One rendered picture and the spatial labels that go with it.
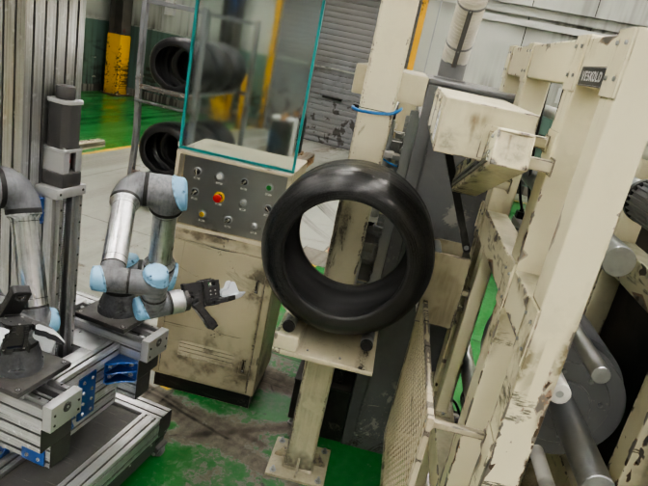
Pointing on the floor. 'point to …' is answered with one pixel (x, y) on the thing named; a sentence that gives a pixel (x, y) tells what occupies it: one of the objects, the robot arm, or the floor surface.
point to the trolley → (174, 59)
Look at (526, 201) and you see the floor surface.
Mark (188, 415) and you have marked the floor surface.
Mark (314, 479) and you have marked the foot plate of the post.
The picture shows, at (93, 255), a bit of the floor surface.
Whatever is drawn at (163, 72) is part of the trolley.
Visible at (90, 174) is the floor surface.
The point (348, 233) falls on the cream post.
